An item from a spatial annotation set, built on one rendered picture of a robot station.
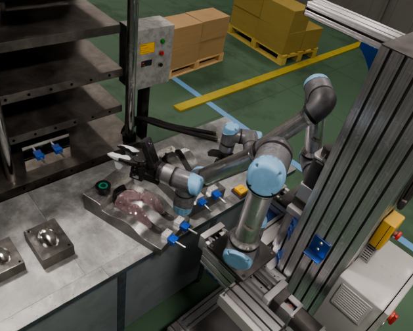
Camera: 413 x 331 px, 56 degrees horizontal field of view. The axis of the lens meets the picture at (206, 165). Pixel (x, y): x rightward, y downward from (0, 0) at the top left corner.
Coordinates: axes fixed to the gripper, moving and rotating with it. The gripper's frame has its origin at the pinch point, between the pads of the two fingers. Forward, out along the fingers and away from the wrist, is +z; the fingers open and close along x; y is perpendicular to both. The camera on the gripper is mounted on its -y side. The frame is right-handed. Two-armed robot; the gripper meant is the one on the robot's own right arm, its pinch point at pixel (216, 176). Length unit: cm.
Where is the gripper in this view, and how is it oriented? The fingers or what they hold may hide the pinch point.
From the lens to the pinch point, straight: 209.5
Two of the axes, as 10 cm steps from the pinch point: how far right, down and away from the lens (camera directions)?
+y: 6.6, 5.6, -5.0
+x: 7.4, -3.5, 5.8
